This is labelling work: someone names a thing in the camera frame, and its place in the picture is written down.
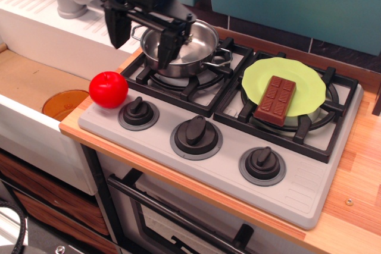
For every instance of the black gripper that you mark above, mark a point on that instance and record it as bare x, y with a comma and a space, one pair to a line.
169, 17

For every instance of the brown chocolate bar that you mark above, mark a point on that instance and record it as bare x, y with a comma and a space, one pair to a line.
276, 101

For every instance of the stainless steel pot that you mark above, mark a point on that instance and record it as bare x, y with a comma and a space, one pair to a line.
197, 55

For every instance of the red toy apple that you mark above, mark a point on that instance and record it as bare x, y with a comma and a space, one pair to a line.
108, 89

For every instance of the black left stove knob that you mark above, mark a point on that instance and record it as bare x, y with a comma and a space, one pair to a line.
138, 115

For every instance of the black stove knob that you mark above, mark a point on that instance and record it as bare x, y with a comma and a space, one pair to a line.
262, 166
138, 115
196, 139

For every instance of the black middle stove knob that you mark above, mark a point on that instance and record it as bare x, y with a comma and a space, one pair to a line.
196, 139

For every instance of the light green plate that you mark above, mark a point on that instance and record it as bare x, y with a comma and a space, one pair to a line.
310, 88

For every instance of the black right stove knob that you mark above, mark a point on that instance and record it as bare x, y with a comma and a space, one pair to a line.
262, 166

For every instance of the grey toy stove top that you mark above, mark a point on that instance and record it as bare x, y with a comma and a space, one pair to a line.
298, 198

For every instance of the black left burner grate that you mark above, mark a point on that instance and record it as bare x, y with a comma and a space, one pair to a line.
201, 93

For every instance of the black burner grate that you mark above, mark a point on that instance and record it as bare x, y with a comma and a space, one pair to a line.
314, 135
201, 93

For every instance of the white toy sink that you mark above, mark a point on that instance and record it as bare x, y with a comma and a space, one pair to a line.
43, 54

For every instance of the black right burner grate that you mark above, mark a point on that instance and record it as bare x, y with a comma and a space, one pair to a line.
314, 135

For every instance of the wooden drawer fronts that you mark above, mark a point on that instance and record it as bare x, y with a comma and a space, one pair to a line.
61, 207

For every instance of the toy oven door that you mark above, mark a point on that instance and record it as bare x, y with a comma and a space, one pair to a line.
164, 219

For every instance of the black oven door handle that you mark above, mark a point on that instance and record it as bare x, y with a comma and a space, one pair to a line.
126, 185

